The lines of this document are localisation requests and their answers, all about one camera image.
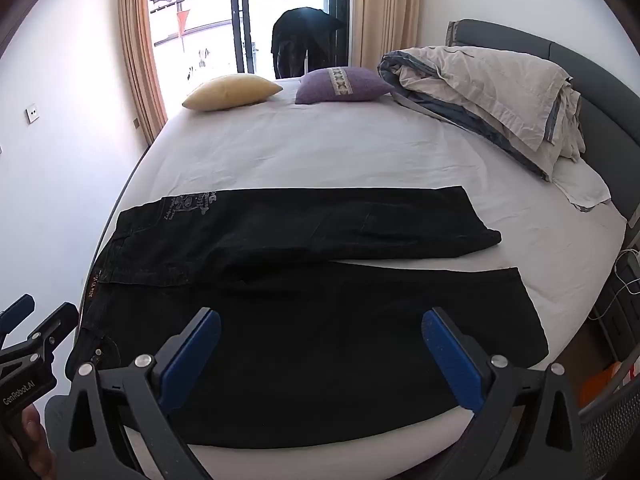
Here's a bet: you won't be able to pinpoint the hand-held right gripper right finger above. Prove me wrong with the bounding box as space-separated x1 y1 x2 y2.
421 306 588 480

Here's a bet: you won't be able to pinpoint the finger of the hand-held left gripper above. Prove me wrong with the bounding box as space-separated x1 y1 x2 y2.
0 302 81 377
0 294 37 337

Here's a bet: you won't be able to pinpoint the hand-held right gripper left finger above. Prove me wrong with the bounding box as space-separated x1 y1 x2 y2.
44 306 223 480

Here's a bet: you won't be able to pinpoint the black pants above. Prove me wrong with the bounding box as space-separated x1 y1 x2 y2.
65 186 550 450

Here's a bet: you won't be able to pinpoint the person's left hand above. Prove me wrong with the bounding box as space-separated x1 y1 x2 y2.
20 404 56 480

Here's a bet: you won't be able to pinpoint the orange bag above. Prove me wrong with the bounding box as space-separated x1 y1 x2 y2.
580 360 623 406

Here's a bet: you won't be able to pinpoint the grey mesh chair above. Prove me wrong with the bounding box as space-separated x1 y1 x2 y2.
577 377 640 480

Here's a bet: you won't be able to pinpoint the dark nightstand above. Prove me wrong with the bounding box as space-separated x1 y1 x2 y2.
595 245 640 361

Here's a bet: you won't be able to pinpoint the white pillow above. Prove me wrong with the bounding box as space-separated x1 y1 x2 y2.
550 157 613 212

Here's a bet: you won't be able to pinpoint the bed with white sheet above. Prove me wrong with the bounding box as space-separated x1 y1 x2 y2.
92 76 628 480

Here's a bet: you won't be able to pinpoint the beige curtain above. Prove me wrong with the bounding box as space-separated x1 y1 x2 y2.
117 0 168 146
352 0 421 70

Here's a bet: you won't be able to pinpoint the yellow pillow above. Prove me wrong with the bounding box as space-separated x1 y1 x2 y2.
181 74 284 111

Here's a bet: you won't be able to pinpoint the beige and grey duvet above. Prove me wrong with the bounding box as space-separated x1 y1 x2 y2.
377 45 586 181

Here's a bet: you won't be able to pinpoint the grey upholstered headboard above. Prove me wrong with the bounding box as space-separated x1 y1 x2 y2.
445 19 640 241

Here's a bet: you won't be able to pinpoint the purple patterned pillow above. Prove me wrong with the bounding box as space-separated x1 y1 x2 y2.
295 66 396 106

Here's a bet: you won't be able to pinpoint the black bag on windowsill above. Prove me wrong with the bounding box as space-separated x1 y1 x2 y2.
271 7 346 80

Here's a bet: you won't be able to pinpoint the white cable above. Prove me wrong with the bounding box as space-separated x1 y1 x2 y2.
612 247 640 311

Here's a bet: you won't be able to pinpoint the black sliding door frame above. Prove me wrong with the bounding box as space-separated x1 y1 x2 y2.
227 0 353 78

